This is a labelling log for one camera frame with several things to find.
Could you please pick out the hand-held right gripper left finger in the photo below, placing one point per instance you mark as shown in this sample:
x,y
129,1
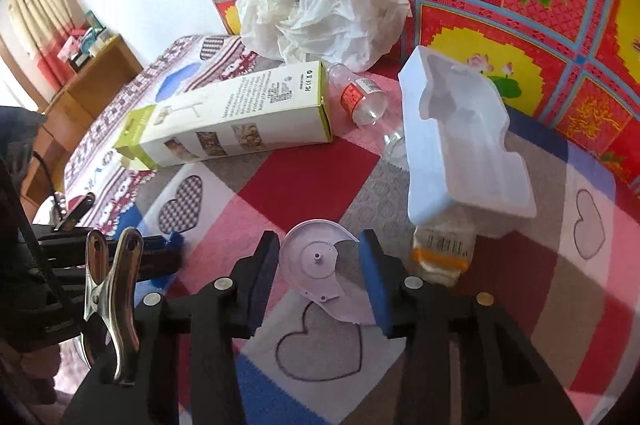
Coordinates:
x,y
265,280

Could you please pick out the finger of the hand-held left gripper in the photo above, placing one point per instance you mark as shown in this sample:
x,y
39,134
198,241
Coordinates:
x,y
160,262
172,238

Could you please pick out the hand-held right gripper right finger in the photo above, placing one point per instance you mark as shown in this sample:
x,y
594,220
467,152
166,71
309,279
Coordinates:
x,y
372,290

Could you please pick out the clear bottle with red label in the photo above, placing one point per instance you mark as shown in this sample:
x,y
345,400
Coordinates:
x,y
367,105

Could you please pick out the white paper bag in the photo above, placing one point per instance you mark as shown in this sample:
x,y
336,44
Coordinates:
x,y
320,20

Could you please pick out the metal spring clip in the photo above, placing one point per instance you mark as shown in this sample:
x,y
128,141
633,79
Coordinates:
x,y
107,305
75,211

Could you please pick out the clear bottle with orange label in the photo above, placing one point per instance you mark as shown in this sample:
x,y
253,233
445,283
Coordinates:
x,y
442,250

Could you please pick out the plaid heart blanket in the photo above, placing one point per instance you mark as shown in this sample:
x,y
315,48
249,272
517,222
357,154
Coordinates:
x,y
310,185

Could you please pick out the white styrofoam packing block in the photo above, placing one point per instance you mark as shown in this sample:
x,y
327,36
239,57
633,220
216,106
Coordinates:
x,y
450,175

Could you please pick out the white and green cardboard box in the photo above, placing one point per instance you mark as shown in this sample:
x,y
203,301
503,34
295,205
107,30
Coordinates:
x,y
240,105

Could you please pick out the wooden cabinet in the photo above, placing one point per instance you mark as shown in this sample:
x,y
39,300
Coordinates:
x,y
95,90

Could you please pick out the pink box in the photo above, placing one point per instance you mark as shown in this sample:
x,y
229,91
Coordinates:
x,y
69,49

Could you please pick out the teal box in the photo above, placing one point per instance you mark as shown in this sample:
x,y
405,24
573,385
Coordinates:
x,y
94,30

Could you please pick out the beige curtain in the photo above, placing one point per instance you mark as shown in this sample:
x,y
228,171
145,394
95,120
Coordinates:
x,y
35,5

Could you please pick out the red floral wall cloth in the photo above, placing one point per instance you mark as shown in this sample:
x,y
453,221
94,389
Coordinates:
x,y
500,30

